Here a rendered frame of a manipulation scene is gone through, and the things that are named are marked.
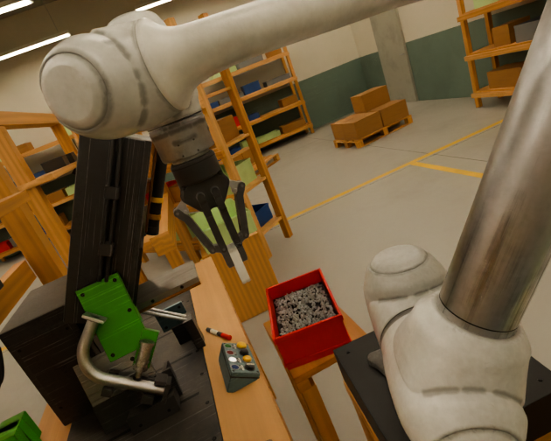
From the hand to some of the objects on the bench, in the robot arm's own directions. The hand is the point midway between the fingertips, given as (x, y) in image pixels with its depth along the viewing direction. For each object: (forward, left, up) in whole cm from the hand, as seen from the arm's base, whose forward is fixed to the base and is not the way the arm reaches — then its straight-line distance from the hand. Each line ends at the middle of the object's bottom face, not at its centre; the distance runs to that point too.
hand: (238, 262), depth 69 cm
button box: (+9, -29, -46) cm, 55 cm away
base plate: (+38, -49, -45) cm, 77 cm away
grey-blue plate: (+21, -58, -44) cm, 75 cm away
